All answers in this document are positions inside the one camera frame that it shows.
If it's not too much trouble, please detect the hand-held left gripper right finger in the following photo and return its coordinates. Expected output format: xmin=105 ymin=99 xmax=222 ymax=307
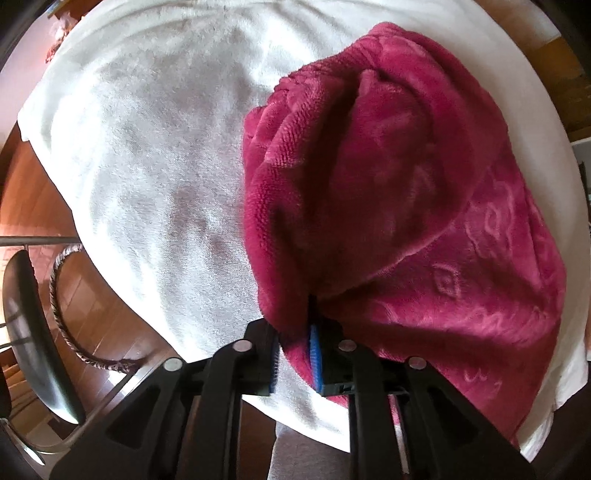
xmin=308 ymin=318 xmax=539 ymax=480

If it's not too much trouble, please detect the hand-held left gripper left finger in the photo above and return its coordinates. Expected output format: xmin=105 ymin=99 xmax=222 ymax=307
xmin=48 ymin=320 xmax=279 ymax=480

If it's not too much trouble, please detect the red fleece towel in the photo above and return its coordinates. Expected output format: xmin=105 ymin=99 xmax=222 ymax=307
xmin=242 ymin=21 xmax=568 ymax=448

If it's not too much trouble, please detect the white fleece blanket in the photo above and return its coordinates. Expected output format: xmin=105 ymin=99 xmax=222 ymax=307
xmin=17 ymin=0 xmax=591 ymax=480

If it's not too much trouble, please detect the braided striped rope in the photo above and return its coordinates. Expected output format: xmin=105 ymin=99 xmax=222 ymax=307
xmin=48 ymin=244 xmax=141 ymax=376

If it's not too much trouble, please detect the black chair with metal frame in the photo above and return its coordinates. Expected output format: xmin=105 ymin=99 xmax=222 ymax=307
xmin=0 ymin=235 xmax=153 ymax=468

